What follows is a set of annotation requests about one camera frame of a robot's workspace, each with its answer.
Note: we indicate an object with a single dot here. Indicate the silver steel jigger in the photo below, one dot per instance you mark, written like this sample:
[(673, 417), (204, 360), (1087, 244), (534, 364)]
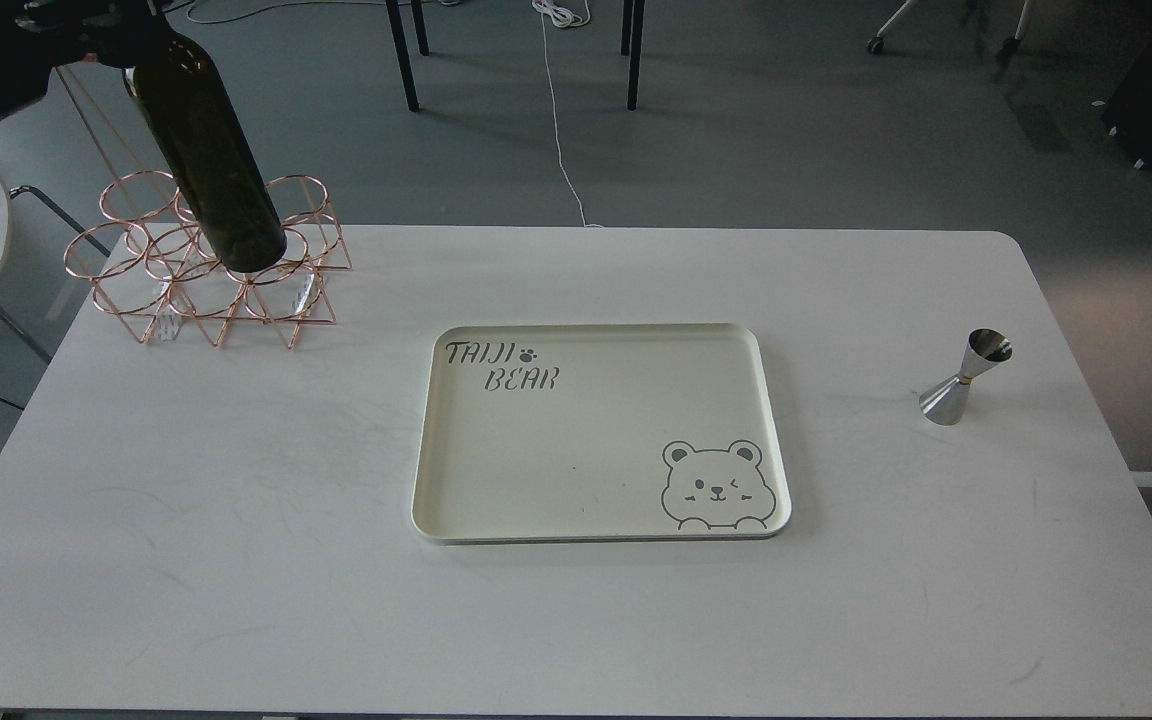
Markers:
[(945, 404)]

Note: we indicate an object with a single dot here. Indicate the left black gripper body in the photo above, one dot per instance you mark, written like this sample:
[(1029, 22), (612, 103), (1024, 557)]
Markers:
[(116, 33)]

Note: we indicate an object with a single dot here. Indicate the black table legs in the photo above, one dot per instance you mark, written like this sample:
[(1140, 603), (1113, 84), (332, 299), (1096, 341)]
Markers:
[(399, 38), (631, 46)]

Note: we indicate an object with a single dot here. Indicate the cream bear serving tray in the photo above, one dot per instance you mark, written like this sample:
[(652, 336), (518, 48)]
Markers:
[(621, 432)]

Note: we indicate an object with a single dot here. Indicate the black table legs right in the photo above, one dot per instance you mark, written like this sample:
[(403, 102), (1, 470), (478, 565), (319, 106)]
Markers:
[(631, 46)]

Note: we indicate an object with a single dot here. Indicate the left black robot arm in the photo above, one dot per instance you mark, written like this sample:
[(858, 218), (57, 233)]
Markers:
[(37, 37)]

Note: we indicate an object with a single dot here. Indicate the copper wire bottle rack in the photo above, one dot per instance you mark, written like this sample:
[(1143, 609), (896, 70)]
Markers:
[(150, 265)]

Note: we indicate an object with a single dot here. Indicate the dark green wine bottle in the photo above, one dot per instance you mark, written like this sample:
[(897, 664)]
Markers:
[(185, 104)]

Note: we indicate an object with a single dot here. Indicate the black table legs left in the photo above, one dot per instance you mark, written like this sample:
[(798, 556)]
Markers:
[(399, 38)]

